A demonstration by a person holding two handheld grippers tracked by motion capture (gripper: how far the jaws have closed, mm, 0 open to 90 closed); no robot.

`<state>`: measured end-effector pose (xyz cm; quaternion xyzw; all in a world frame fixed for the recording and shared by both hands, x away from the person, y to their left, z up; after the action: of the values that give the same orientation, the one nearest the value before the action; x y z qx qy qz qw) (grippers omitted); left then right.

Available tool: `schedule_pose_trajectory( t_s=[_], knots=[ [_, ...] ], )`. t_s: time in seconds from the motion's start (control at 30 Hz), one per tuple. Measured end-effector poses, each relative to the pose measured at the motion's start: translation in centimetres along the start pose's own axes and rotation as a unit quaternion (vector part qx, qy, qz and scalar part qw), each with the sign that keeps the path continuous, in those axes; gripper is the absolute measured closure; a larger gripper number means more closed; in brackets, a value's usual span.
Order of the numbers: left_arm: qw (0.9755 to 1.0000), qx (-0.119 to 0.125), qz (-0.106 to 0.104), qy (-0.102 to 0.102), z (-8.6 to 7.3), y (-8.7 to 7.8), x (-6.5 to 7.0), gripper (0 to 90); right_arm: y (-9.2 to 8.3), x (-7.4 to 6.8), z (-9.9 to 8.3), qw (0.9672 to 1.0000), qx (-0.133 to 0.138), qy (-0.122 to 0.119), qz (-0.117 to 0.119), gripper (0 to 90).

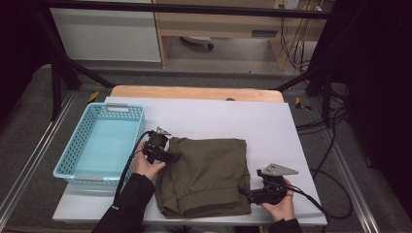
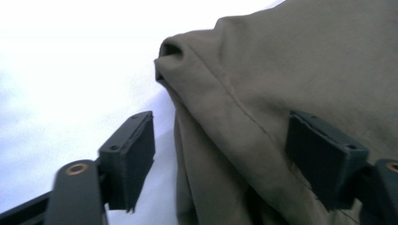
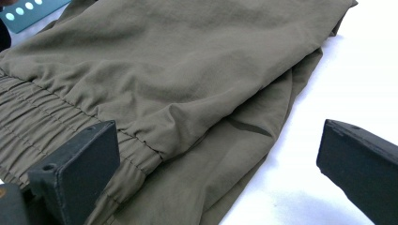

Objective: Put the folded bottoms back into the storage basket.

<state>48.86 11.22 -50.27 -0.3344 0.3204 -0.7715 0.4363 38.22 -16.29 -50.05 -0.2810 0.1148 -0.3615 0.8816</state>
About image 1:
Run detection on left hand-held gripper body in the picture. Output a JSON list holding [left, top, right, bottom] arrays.
[[142, 126, 172, 164]]

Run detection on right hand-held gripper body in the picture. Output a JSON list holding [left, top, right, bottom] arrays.
[[250, 163, 299, 206]]

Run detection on olive green pants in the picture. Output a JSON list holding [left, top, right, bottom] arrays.
[[154, 136, 252, 219]]

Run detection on light blue plastic basket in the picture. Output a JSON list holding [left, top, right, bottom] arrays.
[[52, 102, 146, 188]]

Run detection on person's right hand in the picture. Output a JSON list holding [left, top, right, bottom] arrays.
[[260, 178, 295, 222]]

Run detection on person's left hand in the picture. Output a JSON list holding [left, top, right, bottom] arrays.
[[133, 142, 167, 183]]

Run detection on yellow black tape piece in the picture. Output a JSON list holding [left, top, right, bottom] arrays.
[[294, 96, 313, 112], [87, 90, 101, 105]]

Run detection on black metal stand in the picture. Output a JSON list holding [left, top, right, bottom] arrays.
[[275, 62, 334, 127], [33, 13, 116, 121]]

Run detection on chair base with castor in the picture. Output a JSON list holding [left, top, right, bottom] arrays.
[[179, 35, 216, 51]]

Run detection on white cabinet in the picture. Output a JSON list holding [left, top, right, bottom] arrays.
[[50, 8, 162, 63]]

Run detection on light wooden desk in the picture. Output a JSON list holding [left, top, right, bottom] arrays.
[[152, 0, 334, 71]]

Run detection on black metal crossbar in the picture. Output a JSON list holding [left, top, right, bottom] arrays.
[[42, 0, 333, 19]]

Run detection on black curtain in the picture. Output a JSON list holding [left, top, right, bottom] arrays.
[[312, 0, 412, 212], [0, 0, 54, 120]]

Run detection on white power strip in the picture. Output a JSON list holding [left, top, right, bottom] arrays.
[[273, 0, 300, 10]]

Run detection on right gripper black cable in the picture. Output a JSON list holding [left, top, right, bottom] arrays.
[[285, 183, 329, 217]]

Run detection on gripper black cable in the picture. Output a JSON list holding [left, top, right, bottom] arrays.
[[113, 130, 152, 202], [285, 183, 329, 217]]

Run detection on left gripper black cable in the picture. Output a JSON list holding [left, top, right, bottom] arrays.
[[113, 130, 152, 202]]

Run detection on black floor cable loop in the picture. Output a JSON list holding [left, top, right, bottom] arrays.
[[309, 168, 354, 221]]

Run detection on black floor cable bundle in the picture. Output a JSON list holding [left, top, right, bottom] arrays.
[[295, 93, 349, 132]]

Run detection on aluminium floor rail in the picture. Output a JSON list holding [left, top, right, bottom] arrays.
[[325, 139, 382, 233], [0, 91, 77, 224]]

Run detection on hanging cable bundle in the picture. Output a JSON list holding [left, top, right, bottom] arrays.
[[278, 17, 312, 74]]

